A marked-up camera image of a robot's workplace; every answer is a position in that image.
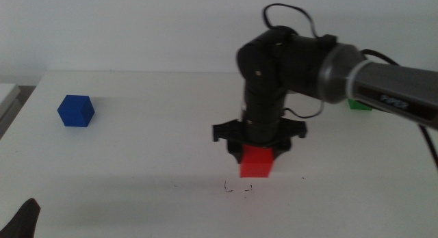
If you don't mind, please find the green cube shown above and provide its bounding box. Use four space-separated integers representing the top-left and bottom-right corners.
348 98 373 111

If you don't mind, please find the red cube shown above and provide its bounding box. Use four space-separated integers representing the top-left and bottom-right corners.
238 144 275 179

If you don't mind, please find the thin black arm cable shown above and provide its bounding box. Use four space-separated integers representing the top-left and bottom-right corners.
262 3 325 120

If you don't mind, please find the blue cube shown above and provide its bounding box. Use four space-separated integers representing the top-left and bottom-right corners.
57 94 96 128

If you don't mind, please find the white zip tie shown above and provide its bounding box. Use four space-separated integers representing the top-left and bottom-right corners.
345 59 374 102

